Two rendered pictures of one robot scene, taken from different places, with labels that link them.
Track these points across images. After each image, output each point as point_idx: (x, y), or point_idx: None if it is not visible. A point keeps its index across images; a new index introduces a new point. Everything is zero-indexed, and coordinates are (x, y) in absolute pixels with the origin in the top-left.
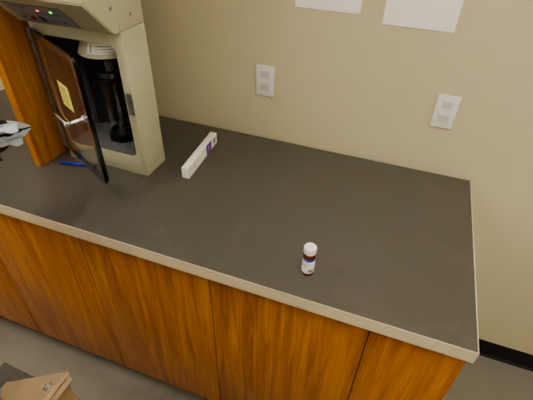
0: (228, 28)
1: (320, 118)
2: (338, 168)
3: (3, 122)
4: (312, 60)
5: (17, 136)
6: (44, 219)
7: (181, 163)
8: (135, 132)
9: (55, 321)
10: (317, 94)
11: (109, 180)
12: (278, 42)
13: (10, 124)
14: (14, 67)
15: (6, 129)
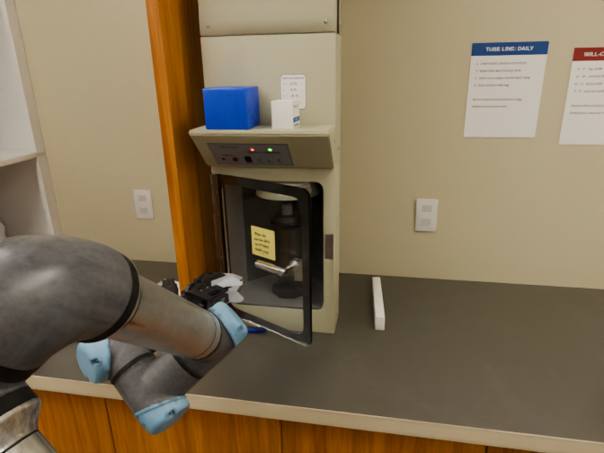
0: (384, 165)
1: (491, 248)
2: (533, 298)
3: (222, 275)
4: (481, 188)
5: (231, 292)
6: (244, 402)
7: (359, 315)
8: (327, 279)
9: None
10: (487, 223)
11: (292, 344)
12: (442, 173)
13: (227, 276)
14: (189, 218)
15: (228, 282)
